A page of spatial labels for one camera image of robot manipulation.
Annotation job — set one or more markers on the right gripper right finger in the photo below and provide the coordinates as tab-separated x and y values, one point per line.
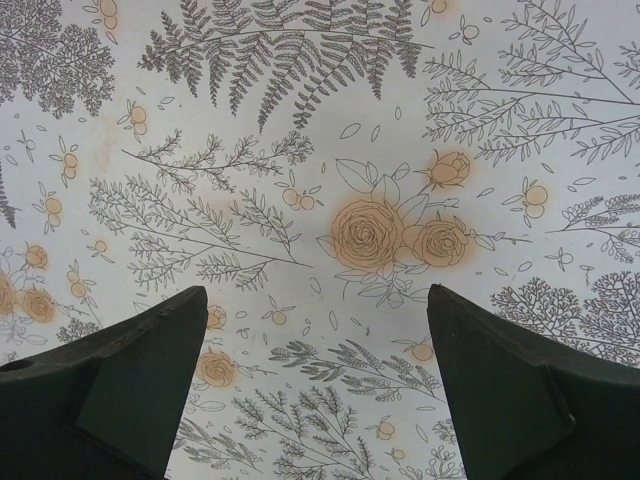
526	407

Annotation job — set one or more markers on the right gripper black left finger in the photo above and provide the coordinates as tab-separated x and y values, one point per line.
106	406

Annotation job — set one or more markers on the floral table mat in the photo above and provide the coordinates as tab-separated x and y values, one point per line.
317	166

